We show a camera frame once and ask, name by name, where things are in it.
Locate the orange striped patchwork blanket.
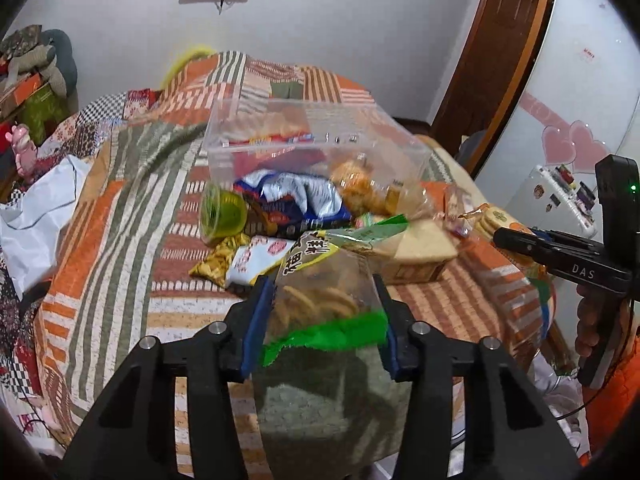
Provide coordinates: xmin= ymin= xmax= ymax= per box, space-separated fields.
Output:
xmin=40 ymin=50 xmax=558 ymax=480

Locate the green jelly cup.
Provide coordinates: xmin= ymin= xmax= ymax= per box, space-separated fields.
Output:
xmin=200 ymin=182 xmax=249 ymax=247

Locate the yellow plastic object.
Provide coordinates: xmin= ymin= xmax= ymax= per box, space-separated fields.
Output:
xmin=160 ymin=44 xmax=217 ymax=89

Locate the pile of clothes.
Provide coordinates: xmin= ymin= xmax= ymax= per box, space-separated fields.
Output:
xmin=0 ymin=24 xmax=79 ymax=111

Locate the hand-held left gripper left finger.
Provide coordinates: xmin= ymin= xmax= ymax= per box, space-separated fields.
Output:
xmin=57 ymin=275 xmax=277 ymax=480

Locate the white and red snack packet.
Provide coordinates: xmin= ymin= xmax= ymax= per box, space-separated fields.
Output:
xmin=225 ymin=235 xmax=297 ymax=289

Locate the checkered patchwork quilt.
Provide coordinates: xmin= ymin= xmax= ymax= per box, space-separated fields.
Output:
xmin=0 ymin=89 xmax=167 ymax=441

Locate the bread bun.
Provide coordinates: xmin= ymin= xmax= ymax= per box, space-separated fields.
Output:
xmin=330 ymin=156 xmax=432 ymax=222

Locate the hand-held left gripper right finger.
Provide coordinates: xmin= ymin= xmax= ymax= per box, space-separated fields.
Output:
xmin=372 ymin=275 xmax=583 ymax=480

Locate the white box with stickers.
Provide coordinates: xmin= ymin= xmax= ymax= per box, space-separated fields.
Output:
xmin=507 ymin=164 xmax=599 ymax=239

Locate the pink plush toy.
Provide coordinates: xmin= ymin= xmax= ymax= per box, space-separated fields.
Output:
xmin=5 ymin=124 xmax=40 ymax=182

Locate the clear green-trimmed snack bag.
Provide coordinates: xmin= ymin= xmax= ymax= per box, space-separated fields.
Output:
xmin=250 ymin=215 xmax=415 ymax=480

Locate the blue and white snack bag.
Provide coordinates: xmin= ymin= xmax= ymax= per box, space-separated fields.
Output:
xmin=234 ymin=170 xmax=354 ymax=237

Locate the clear plastic container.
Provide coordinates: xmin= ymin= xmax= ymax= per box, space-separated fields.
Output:
xmin=202 ymin=97 xmax=433 ymax=241

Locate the brown wooden door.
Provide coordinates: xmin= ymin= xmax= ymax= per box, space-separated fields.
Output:
xmin=430 ymin=0 xmax=562 ymax=177

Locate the person's right hand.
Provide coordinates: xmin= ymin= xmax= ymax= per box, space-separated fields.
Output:
xmin=574 ymin=282 xmax=610 ymax=358

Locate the yellow snack packet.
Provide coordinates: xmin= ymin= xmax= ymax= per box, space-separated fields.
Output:
xmin=189 ymin=234 xmax=251 ymax=289

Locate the orange and green gift bag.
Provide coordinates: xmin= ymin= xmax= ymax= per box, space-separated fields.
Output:
xmin=0 ymin=72 xmax=69 ymax=147

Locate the grey cloth item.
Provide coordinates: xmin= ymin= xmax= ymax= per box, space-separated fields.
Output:
xmin=456 ymin=130 xmax=489 ymax=172

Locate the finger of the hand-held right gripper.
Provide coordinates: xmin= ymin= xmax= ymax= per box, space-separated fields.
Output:
xmin=531 ymin=229 xmax=603 ymax=252
xmin=492 ymin=227 xmax=561 ymax=263

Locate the white cloth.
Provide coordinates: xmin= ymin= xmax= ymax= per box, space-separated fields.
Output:
xmin=0 ymin=154 xmax=92 ymax=297

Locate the pale round cracker packet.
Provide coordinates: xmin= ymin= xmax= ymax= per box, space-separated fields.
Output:
xmin=457 ymin=202 xmax=526 ymax=247

